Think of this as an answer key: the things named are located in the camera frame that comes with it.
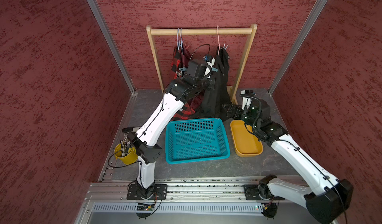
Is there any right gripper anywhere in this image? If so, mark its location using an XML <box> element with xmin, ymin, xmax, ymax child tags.
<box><xmin>221</xmin><ymin>104</ymin><xmax>259</xmax><ymax>129</ymax></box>

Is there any yellow cup with tools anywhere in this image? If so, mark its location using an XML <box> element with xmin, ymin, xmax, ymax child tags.
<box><xmin>114</xmin><ymin>139</ymin><xmax>138</xmax><ymax>165</ymax></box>

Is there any blue wire hanger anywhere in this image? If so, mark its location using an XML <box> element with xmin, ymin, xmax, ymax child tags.
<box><xmin>177</xmin><ymin>28</ymin><xmax>184</xmax><ymax>54</ymax></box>

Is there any wooden clothes rack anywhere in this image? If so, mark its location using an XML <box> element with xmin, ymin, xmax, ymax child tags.
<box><xmin>146</xmin><ymin>24</ymin><xmax>258</xmax><ymax>104</ymax></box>

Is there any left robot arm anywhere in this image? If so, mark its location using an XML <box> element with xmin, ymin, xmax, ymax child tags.
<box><xmin>126</xmin><ymin>59</ymin><xmax>217</xmax><ymax>200</ymax></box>

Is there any maroon satin shirt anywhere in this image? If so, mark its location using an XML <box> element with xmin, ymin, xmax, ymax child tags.
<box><xmin>181</xmin><ymin>45</ymin><xmax>204</xmax><ymax>111</ymax></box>

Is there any black long-sleeve shirt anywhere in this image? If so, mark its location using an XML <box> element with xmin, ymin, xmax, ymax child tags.
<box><xmin>190</xmin><ymin>47</ymin><xmax>232</xmax><ymax>122</ymax></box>

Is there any yellow plastic tray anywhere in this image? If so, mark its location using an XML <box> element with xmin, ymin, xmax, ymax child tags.
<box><xmin>230</xmin><ymin>120</ymin><xmax>264</xmax><ymax>157</ymax></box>

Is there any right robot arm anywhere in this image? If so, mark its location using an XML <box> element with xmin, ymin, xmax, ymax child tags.
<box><xmin>223</xmin><ymin>98</ymin><xmax>354</xmax><ymax>224</ymax></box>

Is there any pink wire hanger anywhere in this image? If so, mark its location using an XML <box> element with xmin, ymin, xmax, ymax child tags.
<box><xmin>216</xmin><ymin>25</ymin><xmax>221</xmax><ymax>56</ymax></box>

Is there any red black plaid shirt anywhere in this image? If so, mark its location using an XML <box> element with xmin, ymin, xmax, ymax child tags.
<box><xmin>171</xmin><ymin>47</ymin><xmax>196</xmax><ymax>121</ymax></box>

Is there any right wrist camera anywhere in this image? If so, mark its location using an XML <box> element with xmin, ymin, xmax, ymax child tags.
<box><xmin>240</xmin><ymin>90</ymin><xmax>255</xmax><ymax>107</ymax></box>

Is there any teal plastic basket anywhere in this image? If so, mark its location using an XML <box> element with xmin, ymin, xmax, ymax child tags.
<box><xmin>165</xmin><ymin>118</ymin><xmax>230</xmax><ymax>165</ymax></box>

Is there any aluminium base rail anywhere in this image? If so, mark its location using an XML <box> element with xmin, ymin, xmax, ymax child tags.
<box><xmin>85</xmin><ymin>176</ymin><xmax>312</xmax><ymax>216</ymax></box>

